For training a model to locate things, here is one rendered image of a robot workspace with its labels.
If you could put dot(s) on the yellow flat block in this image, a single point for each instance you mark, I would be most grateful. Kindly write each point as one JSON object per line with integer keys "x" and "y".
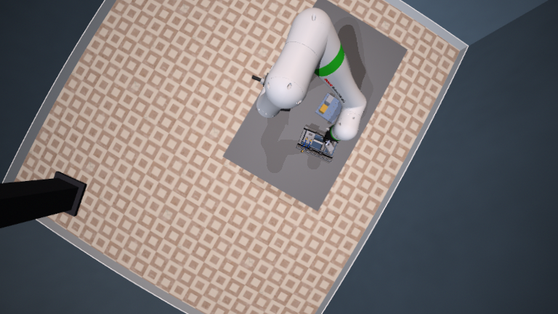
{"x": 323, "y": 108}

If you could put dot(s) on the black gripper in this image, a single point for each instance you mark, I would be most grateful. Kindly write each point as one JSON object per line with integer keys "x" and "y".
{"x": 324, "y": 138}

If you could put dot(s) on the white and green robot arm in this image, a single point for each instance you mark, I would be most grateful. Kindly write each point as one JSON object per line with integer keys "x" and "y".
{"x": 312, "y": 39}

